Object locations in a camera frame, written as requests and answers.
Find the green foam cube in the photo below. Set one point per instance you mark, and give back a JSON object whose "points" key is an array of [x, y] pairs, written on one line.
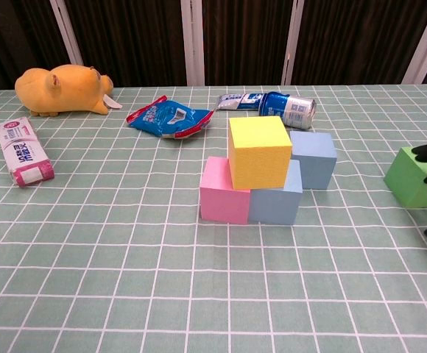
{"points": [[406, 187]]}

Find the blue foam cube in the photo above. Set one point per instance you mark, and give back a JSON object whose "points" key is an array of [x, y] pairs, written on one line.
{"points": [[276, 206], [316, 165]]}

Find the yellow foam cube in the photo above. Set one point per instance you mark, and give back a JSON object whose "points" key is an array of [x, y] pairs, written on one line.
{"points": [[259, 165]]}

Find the blue white drink can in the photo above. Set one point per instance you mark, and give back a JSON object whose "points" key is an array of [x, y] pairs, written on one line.
{"points": [[291, 108]]}

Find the blue white sachet wrapper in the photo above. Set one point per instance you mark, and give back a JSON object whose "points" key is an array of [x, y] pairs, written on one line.
{"points": [[235, 101]]}

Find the pink foam cube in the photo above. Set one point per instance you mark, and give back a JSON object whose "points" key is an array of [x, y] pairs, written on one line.
{"points": [[222, 204]]}

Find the blue snack bag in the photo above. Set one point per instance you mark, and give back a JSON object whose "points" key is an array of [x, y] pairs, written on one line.
{"points": [[165, 117]]}

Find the dark brown curtain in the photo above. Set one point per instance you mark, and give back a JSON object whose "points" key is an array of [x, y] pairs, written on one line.
{"points": [[132, 40]]}

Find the green checked tablecloth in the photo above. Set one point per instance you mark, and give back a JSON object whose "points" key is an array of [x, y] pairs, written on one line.
{"points": [[125, 276]]}

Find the yellow capybara plush toy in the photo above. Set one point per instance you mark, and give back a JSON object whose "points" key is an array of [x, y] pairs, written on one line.
{"points": [[62, 88]]}

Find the pink white toothpaste box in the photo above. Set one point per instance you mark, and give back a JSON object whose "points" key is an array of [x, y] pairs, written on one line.
{"points": [[22, 150]]}

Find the white frame post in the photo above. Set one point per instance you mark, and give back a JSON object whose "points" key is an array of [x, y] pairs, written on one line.
{"points": [[193, 44], [66, 33], [425, 44], [292, 44]]}

